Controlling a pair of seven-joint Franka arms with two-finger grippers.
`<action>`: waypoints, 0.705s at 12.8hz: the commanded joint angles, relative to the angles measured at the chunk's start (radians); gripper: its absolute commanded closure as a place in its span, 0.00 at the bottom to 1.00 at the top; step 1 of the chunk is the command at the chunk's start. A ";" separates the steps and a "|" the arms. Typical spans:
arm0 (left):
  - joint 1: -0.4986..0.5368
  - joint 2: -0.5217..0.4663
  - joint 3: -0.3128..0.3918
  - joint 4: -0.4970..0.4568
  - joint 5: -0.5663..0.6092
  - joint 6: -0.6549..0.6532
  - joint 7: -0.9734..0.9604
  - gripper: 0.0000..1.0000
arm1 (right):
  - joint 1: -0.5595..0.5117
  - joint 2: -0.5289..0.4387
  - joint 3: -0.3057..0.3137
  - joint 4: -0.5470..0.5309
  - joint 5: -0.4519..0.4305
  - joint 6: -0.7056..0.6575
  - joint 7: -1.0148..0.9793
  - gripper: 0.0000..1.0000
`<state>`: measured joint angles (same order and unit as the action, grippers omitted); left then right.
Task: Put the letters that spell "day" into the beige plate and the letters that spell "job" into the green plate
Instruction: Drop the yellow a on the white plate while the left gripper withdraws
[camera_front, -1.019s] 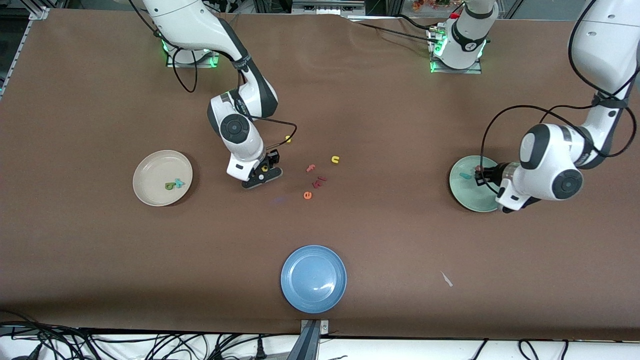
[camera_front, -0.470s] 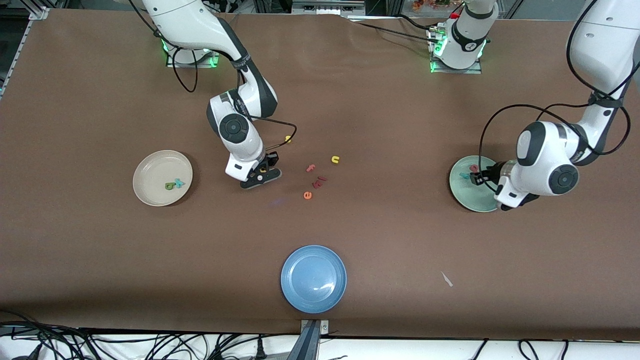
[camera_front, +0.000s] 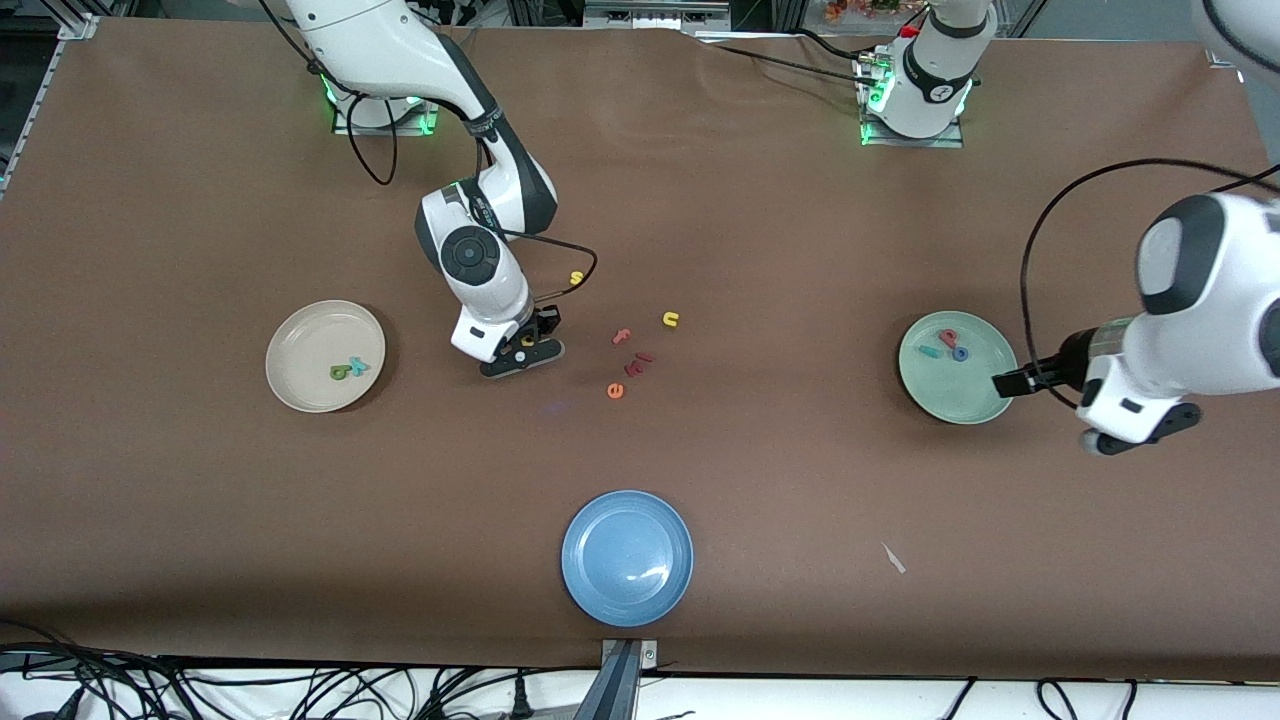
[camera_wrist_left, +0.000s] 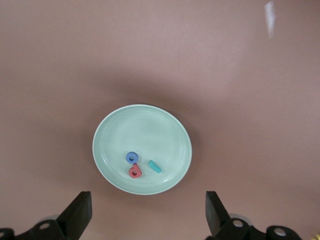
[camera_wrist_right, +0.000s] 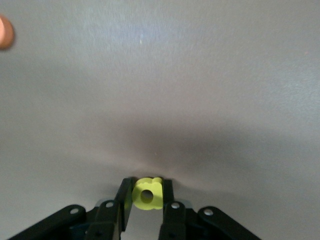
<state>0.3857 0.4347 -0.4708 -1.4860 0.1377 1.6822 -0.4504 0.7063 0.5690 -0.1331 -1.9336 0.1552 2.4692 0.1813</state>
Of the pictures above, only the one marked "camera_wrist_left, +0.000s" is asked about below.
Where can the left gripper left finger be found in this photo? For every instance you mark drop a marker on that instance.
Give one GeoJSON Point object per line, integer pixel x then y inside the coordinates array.
{"type": "Point", "coordinates": [75, 220]}

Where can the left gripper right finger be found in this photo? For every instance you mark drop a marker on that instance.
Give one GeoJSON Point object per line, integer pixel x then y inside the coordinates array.
{"type": "Point", "coordinates": [220, 222]}

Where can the pink foam letter p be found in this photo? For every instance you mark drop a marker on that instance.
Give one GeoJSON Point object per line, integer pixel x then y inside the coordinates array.
{"type": "Point", "coordinates": [138, 173]}

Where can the blue foam letter o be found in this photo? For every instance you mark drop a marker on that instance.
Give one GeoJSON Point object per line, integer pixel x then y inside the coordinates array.
{"type": "Point", "coordinates": [128, 158]}

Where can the teal hooked foam letter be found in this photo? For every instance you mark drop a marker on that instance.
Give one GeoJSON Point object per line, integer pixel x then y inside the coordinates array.
{"type": "Point", "coordinates": [155, 166]}

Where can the pale green plate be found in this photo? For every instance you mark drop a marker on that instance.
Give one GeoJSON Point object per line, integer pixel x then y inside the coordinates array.
{"type": "Point", "coordinates": [142, 130]}

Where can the white paper scrap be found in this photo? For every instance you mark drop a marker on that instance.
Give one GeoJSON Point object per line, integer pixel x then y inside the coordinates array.
{"type": "Point", "coordinates": [270, 20]}

